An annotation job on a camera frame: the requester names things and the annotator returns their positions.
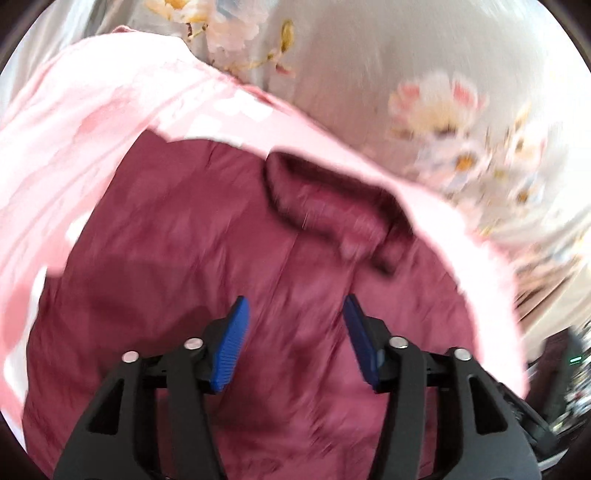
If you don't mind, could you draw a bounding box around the grey floral blanket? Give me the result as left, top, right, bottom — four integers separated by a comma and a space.
0, 0, 591, 333

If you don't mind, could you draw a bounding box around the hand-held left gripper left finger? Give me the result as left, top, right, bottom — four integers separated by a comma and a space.
53, 295, 250, 480

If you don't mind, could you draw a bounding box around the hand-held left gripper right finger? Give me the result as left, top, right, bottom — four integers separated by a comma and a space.
342, 294, 542, 480

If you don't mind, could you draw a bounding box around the pink butterfly print blanket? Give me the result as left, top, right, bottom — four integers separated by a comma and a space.
0, 25, 529, 421

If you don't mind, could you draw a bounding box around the maroon quilted puffer jacket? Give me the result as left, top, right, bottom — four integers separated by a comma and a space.
22, 131, 476, 480

